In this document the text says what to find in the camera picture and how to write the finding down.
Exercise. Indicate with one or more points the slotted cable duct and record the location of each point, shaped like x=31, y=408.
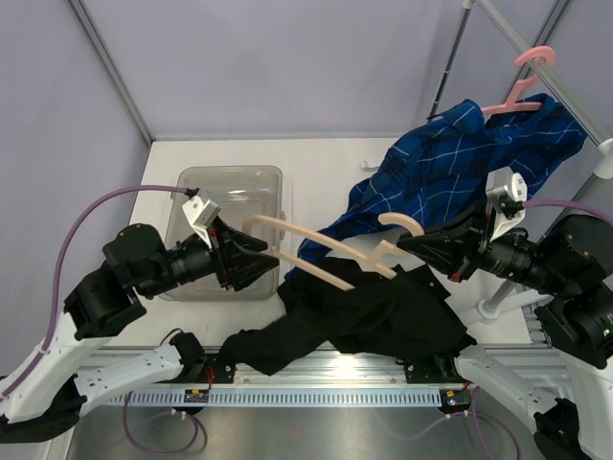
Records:
x=285, y=397

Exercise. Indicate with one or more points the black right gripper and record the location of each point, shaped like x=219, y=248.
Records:
x=455, y=251

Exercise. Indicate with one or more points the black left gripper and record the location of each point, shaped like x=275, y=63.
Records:
x=242, y=267

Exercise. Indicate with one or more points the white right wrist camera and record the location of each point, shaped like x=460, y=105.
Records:
x=506, y=191

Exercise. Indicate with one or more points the metal clothes rack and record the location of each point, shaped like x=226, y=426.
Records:
x=558, y=128

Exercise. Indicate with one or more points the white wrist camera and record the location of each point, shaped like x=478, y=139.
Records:
x=200, y=211
x=506, y=191

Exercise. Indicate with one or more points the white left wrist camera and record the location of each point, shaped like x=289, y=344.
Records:
x=200, y=211

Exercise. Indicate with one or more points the aluminium mounting rail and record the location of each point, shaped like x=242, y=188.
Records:
x=540, y=365

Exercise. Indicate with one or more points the beige wooden hanger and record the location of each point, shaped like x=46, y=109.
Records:
x=373, y=259

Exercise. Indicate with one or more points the black shirt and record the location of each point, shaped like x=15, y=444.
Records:
x=404, y=317

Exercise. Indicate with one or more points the blue plaid shirt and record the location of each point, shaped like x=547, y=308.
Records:
x=431, y=173

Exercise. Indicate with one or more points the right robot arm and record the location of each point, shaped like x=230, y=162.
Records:
x=569, y=266

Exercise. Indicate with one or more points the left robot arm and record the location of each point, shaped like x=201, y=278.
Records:
x=137, y=266

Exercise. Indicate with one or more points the pink plastic hanger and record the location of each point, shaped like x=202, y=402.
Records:
x=512, y=103

